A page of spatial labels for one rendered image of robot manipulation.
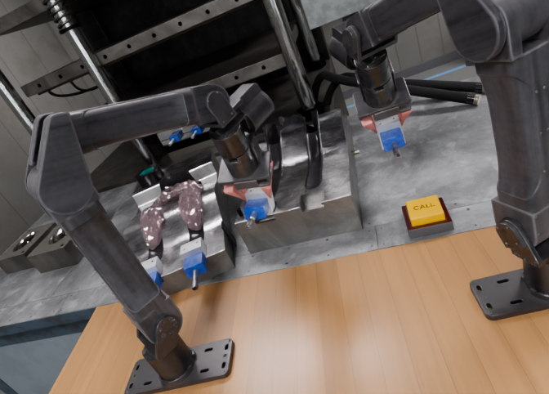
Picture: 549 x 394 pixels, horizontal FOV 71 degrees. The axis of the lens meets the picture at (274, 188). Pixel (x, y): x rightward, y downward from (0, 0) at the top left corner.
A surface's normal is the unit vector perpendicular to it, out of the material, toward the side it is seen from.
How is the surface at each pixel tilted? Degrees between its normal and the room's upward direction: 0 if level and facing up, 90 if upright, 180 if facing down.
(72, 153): 90
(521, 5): 62
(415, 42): 90
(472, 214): 0
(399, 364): 0
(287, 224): 90
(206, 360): 0
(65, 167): 90
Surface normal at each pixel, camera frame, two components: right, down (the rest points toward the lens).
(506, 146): -0.88, 0.46
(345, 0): -0.12, 0.54
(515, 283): -0.37, -0.81
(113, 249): 0.69, 0.11
